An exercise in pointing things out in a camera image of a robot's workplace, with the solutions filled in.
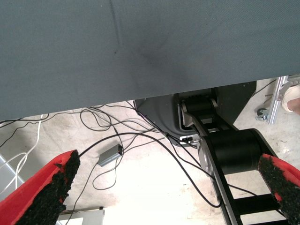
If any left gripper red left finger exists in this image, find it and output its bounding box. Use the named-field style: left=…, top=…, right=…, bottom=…
left=0, top=150, right=81, bottom=225

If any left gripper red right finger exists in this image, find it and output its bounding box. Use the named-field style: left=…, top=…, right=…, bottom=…
left=257, top=153, right=300, bottom=225

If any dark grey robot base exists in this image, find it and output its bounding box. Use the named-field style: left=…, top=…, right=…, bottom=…
left=135, top=81, right=257, bottom=148

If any grey caster wheel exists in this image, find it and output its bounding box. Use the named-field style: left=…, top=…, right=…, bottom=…
left=255, top=108, right=270, bottom=121

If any grey metal adapter box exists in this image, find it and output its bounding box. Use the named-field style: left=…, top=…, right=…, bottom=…
left=98, top=144, right=124, bottom=167

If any person's white shoe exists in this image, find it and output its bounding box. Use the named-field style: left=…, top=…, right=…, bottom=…
left=281, top=84, right=300, bottom=113

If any dark grey table cloth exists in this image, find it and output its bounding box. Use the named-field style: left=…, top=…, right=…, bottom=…
left=0, top=0, right=300, bottom=121

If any white floor cable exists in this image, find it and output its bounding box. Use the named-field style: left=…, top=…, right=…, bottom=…
left=0, top=152, right=29, bottom=195
left=0, top=114, right=44, bottom=166

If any black robot torso frame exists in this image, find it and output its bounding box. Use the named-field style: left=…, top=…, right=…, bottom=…
left=180, top=95, right=290, bottom=225

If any thin black looped cable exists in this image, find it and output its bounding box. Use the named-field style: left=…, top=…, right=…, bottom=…
left=65, top=150, right=123, bottom=225

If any aluminium frame leg with caster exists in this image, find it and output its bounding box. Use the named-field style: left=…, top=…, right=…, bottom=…
left=267, top=75, right=300, bottom=125

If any tangled thin black cable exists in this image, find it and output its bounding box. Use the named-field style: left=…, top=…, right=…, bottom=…
left=79, top=100, right=165, bottom=141

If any long black floor cable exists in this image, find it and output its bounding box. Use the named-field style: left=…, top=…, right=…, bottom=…
left=78, top=132, right=222, bottom=208

